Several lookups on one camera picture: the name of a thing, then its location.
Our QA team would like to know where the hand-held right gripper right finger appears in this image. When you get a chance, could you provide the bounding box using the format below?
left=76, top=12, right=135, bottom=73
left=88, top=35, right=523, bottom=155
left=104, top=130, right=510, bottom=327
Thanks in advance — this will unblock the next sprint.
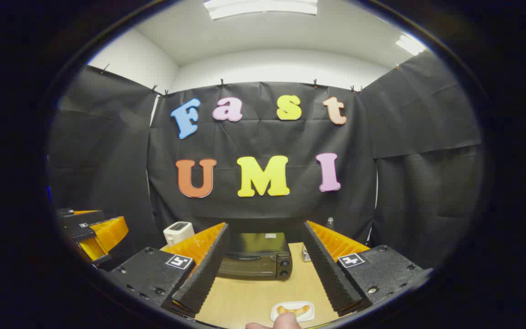
left=302, top=221, right=428, bottom=317

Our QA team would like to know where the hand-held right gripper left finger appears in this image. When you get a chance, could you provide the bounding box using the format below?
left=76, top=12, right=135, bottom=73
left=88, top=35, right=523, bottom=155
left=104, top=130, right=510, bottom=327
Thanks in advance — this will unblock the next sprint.
left=108, top=223, right=231, bottom=318

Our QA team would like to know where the black electric oven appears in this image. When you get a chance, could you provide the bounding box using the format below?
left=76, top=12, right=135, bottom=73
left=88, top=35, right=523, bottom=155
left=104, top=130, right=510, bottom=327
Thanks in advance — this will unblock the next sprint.
left=217, top=232, right=293, bottom=280

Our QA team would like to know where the golden bread roll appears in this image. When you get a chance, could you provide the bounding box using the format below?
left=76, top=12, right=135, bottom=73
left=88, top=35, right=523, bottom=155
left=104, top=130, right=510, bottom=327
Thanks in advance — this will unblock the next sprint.
left=276, top=305, right=311, bottom=317

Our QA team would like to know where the white toaster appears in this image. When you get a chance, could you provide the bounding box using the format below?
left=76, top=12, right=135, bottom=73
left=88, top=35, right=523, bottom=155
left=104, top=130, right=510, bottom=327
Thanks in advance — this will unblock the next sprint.
left=163, top=221, right=195, bottom=247

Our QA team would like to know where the white oval plate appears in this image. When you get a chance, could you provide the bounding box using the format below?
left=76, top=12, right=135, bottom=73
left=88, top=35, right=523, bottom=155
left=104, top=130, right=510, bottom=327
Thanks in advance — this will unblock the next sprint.
left=270, top=301, right=315, bottom=323

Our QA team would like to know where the black backdrop cloth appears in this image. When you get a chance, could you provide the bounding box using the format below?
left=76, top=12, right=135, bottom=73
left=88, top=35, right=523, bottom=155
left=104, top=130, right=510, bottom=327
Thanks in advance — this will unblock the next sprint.
left=48, top=50, right=484, bottom=270

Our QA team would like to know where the small ceiling light panel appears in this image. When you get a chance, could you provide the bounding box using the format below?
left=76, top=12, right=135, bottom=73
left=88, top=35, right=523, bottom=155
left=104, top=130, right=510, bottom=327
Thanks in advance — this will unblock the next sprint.
left=395, top=34, right=426, bottom=56

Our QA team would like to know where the long ceiling light panel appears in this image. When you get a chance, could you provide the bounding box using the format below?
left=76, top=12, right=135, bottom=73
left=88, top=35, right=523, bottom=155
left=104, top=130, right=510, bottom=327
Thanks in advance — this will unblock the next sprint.
left=204, top=0, right=318, bottom=21

